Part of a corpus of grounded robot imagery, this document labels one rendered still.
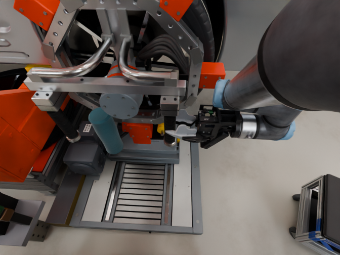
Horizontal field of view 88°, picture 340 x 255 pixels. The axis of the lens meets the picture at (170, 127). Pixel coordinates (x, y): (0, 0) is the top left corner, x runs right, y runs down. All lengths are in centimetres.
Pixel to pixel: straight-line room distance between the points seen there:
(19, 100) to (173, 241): 109
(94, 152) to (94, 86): 63
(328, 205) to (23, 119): 149
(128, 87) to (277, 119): 39
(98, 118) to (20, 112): 36
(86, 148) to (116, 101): 56
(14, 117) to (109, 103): 47
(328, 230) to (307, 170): 64
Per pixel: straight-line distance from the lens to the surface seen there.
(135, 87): 47
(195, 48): 61
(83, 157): 108
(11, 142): 93
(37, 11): 70
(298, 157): 177
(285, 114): 51
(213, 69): 70
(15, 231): 104
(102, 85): 49
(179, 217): 121
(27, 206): 105
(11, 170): 95
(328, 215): 122
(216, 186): 138
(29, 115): 100
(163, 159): 125
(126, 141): 128
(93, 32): 77
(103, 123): 74
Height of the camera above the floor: 127
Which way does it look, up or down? 53 degrees down
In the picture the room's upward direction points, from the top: straight up
